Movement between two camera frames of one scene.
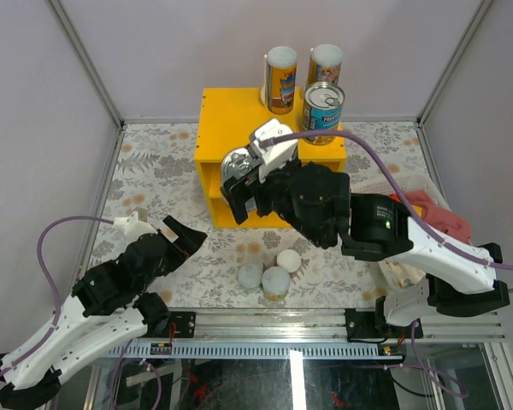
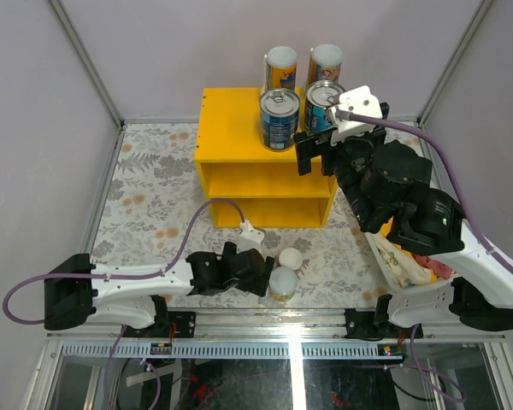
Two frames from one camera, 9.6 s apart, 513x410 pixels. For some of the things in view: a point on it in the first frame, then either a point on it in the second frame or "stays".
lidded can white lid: [289, 260] stays
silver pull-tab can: [324, 103] stays
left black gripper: [191, 241] → [259, 286]
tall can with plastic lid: [325, 64] stays
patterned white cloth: [405, 275] stays
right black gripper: [237, 193] → [310, 146]
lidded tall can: [280, 79] stays
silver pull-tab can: [236, 162] → [280, 109]
